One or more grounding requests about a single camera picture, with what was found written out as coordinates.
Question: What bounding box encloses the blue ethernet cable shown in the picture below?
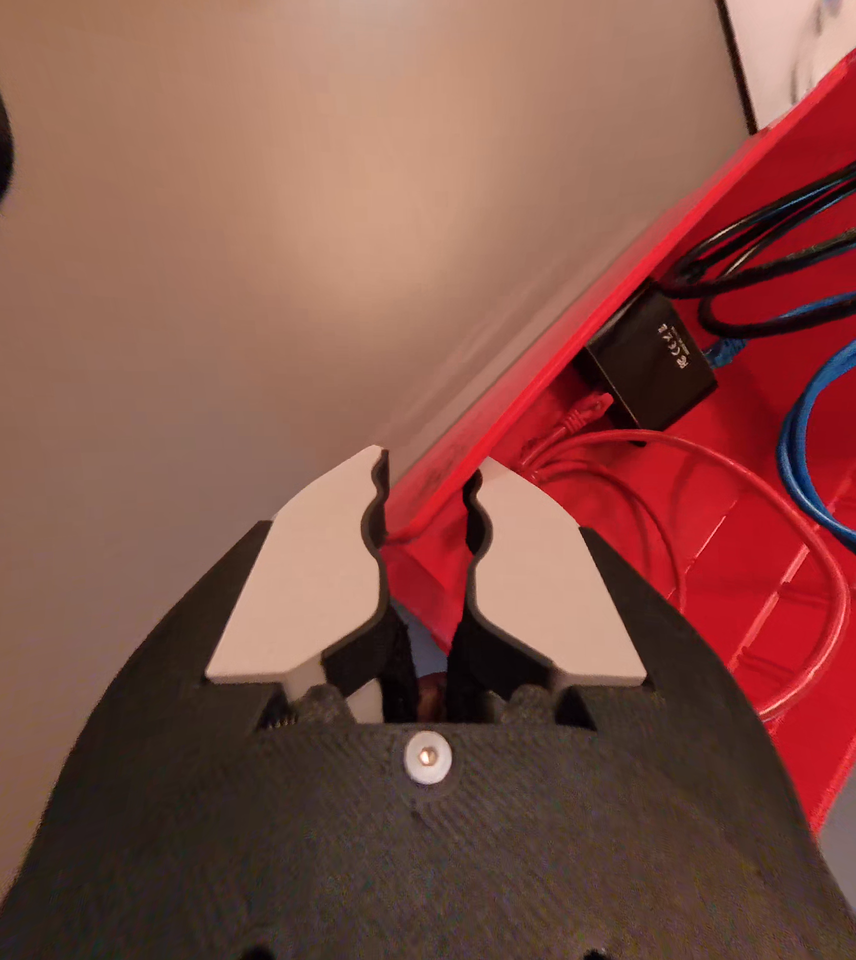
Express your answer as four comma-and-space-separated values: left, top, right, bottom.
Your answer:
701, 318, 856, 586

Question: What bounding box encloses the black ethernet cable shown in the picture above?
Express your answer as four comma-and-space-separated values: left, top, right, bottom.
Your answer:
660, 131, 856, 339

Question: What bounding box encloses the person's right hand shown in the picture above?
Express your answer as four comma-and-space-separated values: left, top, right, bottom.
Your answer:
415, 672, 450, 723

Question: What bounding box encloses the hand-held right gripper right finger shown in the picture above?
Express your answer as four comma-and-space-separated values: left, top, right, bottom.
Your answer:
464, 459, 650, 693

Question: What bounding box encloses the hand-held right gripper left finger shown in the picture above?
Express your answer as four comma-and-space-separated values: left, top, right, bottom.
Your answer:
205, 444, 392, 702

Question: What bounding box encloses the red plastic bin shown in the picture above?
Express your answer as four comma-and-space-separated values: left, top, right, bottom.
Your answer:
381, 22, 856, 834

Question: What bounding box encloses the black ethernet hub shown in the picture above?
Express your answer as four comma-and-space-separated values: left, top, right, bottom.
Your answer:
574, 291, 719, 432

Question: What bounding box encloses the red ethernet cable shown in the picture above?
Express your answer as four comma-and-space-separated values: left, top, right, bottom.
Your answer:
514, 390, 851, 725

